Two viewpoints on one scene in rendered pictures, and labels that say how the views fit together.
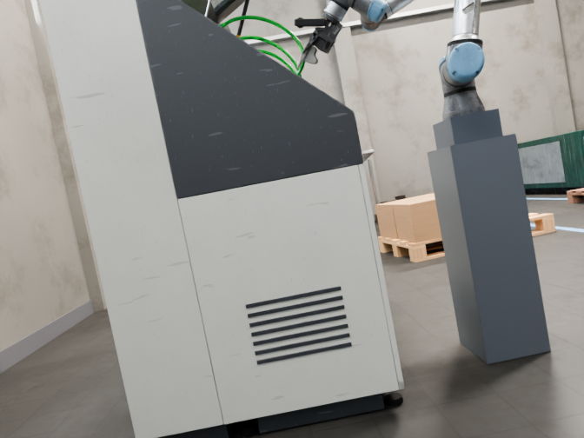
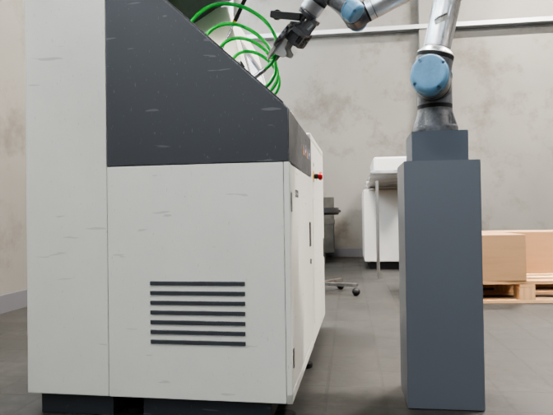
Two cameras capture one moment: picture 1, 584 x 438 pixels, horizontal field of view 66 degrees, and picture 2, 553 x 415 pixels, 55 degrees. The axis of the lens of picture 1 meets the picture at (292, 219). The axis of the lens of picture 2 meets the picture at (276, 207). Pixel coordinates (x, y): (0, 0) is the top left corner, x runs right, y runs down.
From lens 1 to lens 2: 52 cm
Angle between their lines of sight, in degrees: 11
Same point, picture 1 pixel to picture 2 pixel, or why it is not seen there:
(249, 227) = (167, 205)
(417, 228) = not seen: hidden behind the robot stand
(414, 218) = not seen: hidden behind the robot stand
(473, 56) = (435, 68)
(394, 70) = (487, 85)
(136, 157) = (78, 121)
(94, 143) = (44, 103)
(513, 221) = (462, 254)
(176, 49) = (132, 26)
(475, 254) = (414, 282)
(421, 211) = not seen: hidden behind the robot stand
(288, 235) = (202, 220)
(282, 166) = (209, 151)
